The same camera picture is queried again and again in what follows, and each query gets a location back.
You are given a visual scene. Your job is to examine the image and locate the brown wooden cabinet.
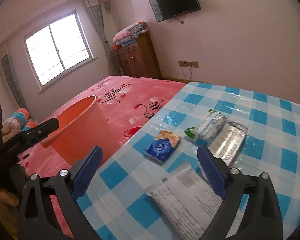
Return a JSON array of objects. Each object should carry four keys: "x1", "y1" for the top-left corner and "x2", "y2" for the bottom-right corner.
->
[{"x1": 114, "y1": 32, "x2": 162, "y2": 79}]

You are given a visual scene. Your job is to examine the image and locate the blue tissue pack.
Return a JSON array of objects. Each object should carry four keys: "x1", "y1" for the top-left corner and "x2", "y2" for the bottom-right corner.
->
[{"x1": 145, "y1": 130, "x2": 181, "y2": 163}]

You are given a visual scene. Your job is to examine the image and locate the silver foil snack pouch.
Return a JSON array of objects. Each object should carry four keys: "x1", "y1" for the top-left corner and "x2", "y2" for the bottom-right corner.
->
[{"x1": 209, "y1": 120, "x2": 248, "y2": 166}]

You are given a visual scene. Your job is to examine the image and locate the grey courier mailer bag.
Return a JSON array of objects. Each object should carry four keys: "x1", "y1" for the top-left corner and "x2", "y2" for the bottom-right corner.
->
[{"x1": 146, "y1": 161, "x2": 222, "y2": 239}]

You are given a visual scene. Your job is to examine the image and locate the orange plastic bucket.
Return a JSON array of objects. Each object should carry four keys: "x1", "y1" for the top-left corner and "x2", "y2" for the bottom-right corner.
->
[{"x1": 41, "y1": 95, "x2": 120, "y2": 165}]

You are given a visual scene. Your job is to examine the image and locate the wall power socket strip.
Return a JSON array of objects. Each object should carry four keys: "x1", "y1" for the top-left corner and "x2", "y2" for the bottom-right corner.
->
[{"x1": 178, "y1": 61, "x2": 199, "y2": 68}]

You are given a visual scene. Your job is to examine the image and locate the wall mounted black television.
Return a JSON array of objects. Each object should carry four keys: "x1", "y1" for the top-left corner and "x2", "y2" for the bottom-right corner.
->
[{"x1": 149, "y1": 0, "x2": 201, "y2": 22}]

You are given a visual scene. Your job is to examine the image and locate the left grey curtain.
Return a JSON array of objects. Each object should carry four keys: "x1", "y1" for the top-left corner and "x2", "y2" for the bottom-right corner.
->
[{"x1": 0, "y1": 42, "x2": 27, "y2": 109}]

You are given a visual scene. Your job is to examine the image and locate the grey checked curtain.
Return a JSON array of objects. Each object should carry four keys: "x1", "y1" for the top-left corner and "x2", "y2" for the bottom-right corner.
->
[{"x1": 84, "y1": 0, "x2": 121, "y2": 75}]

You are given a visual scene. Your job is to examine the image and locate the window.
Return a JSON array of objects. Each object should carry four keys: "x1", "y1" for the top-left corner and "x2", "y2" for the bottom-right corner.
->
[{"x1": 25, "y1": 11, "x2": 95, "y2": 90}]

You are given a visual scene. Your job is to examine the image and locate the folded blankets stack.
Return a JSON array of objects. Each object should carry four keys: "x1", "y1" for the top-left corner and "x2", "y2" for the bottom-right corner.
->
[{"x1": 111, "y1": 21, "x2": 149, "y2": 50}]

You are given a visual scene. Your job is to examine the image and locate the floral rolled pillows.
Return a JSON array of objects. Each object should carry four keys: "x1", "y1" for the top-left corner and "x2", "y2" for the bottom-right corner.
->
[{"x1": 1, "y1": 108, "x2": 37, "y2": 143}]

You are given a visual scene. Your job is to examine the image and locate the pink heart bedspread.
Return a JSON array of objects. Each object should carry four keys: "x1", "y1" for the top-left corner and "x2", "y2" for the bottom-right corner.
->
[{"x1": 17, "y1": 75, "x2": 187, "y2": 238}]

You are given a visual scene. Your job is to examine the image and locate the blue checkered tablecloth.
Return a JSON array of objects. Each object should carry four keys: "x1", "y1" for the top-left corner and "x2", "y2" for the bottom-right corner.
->
[{"x1": 77, "y1": 82, "x2": 300, "y2": 239}]

